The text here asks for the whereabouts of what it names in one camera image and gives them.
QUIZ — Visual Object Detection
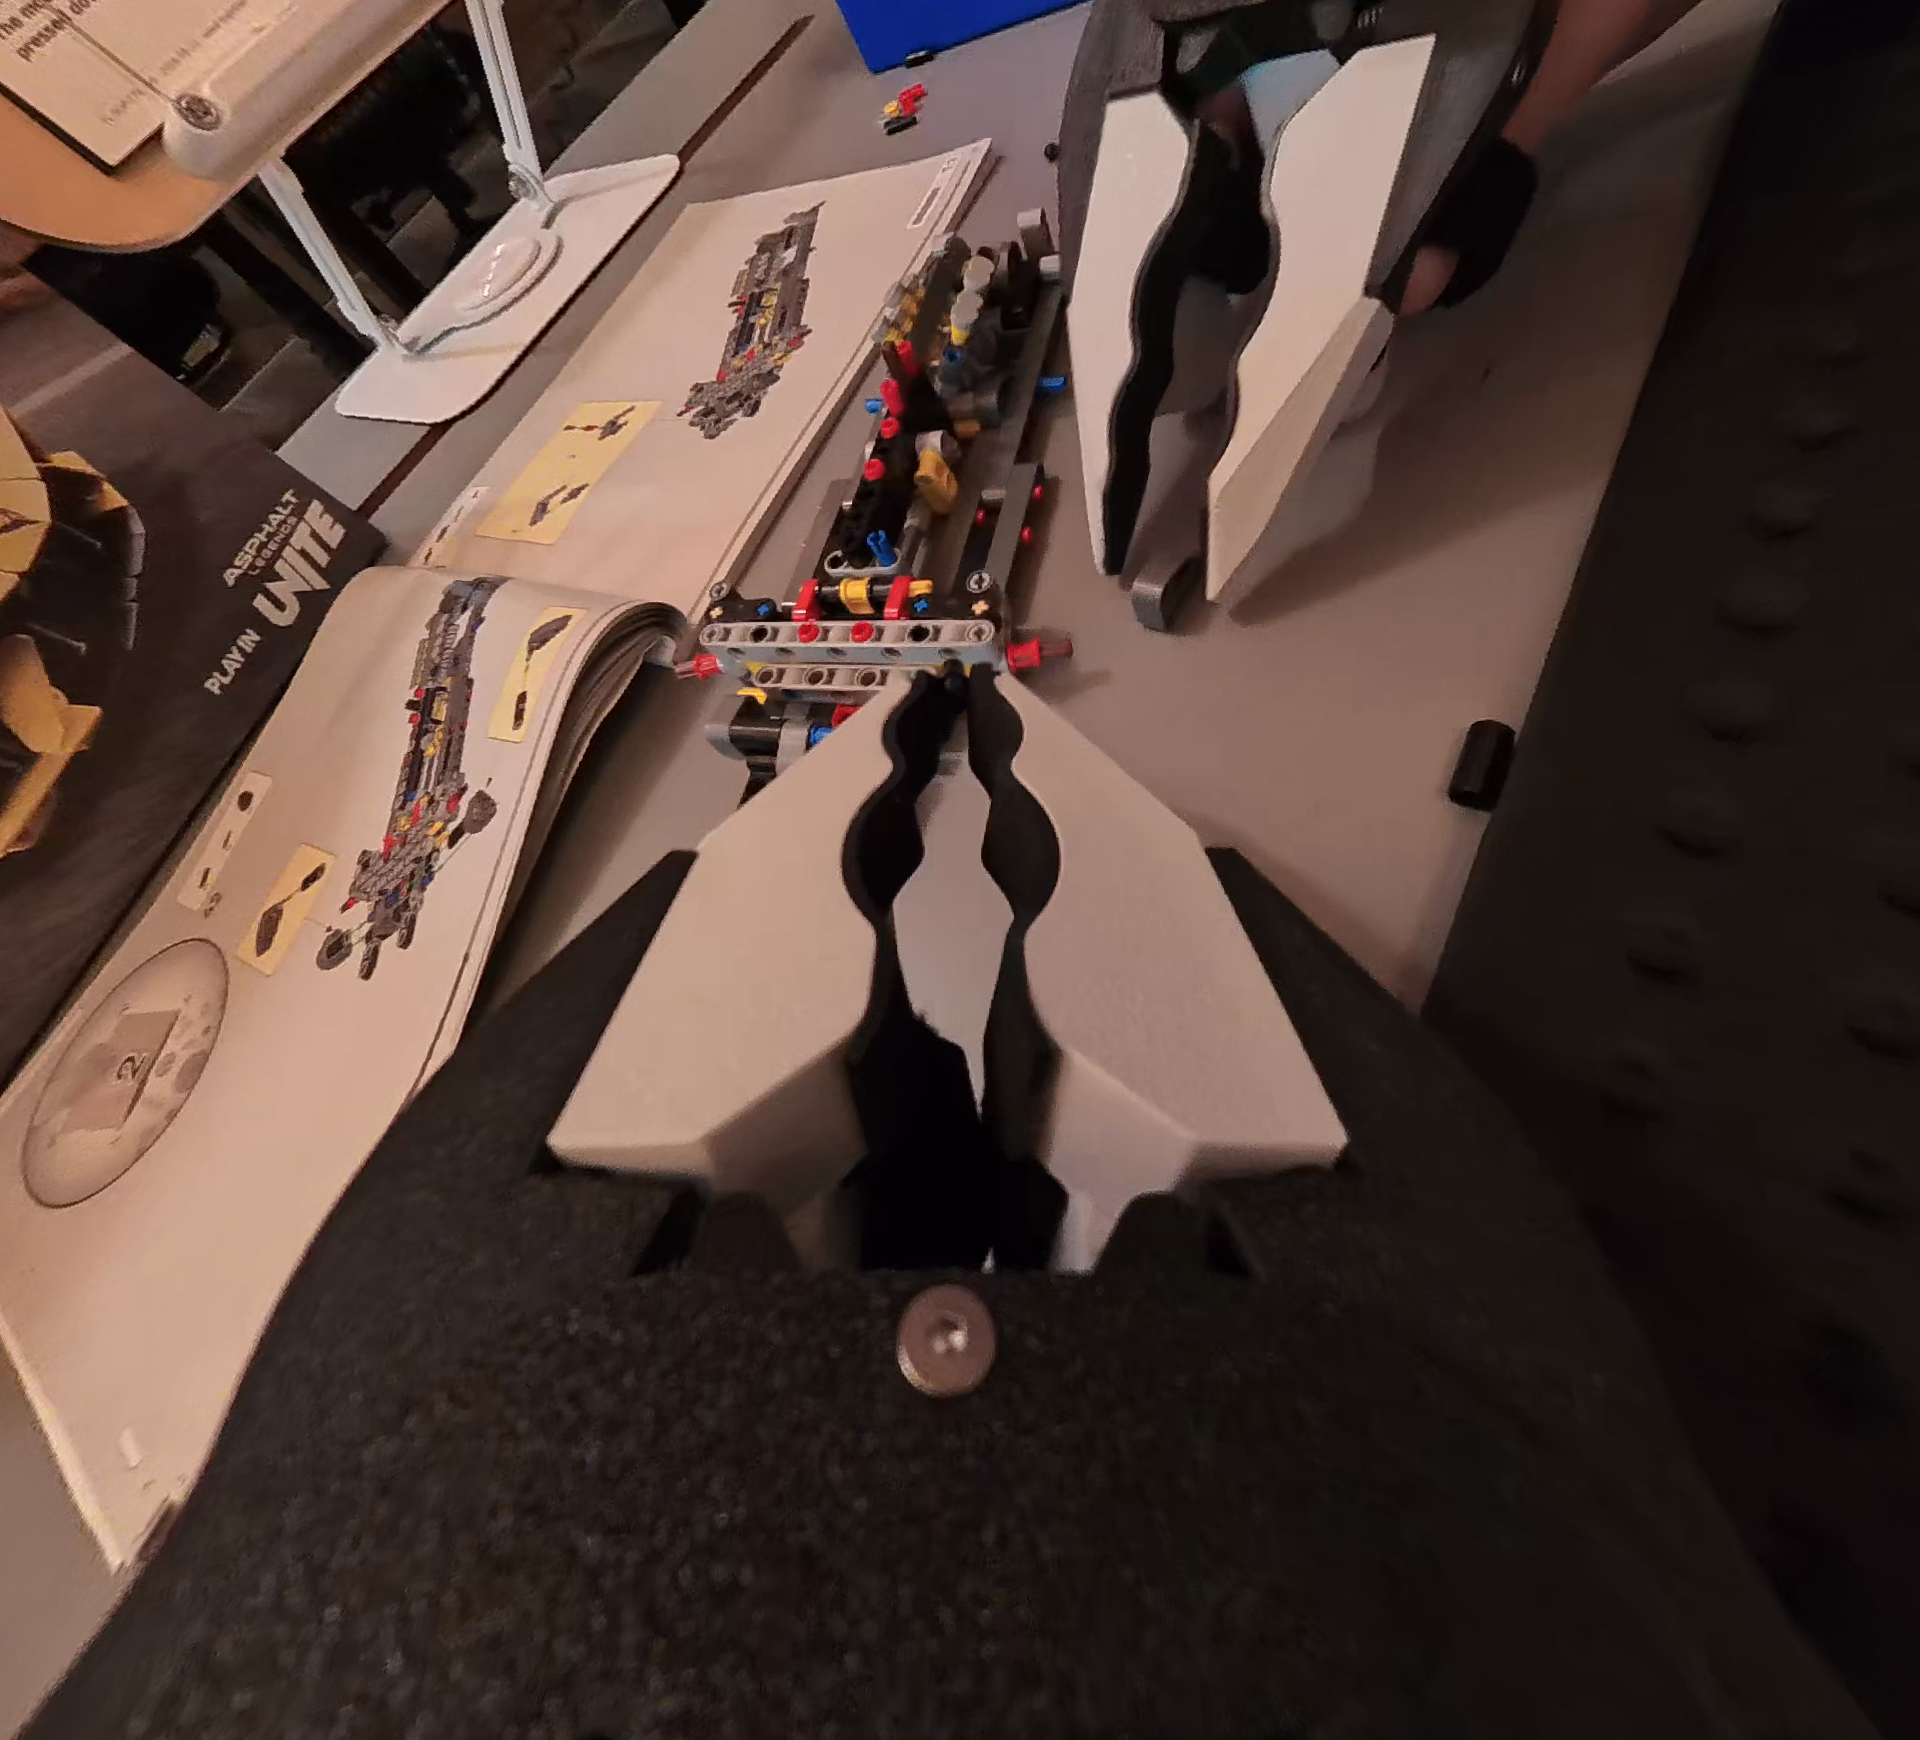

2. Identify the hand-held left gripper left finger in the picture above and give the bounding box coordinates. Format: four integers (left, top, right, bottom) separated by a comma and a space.
545, 681, 981, 1275

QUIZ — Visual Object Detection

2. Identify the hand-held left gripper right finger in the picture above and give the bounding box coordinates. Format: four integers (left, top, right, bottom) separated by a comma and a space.
967, 676, 1352, 1275

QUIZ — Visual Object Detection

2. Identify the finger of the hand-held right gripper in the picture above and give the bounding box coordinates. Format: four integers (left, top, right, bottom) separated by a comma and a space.
1069, 90, 1208, 580
1200, 34, 1441, 606

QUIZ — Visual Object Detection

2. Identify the grey lego car chassis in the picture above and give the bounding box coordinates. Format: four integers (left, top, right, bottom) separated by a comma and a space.
697, 202, 1078, 770

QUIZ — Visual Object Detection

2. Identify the lego instruction booklet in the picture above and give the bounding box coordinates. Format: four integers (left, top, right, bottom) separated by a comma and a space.
0, 138, 999, 1569

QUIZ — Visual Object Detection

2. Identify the lego set box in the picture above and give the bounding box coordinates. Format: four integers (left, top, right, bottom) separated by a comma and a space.
0, 270, 388, 1082

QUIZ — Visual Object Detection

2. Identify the white folding stand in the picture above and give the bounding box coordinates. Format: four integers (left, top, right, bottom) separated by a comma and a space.
163, 0, 683, 425

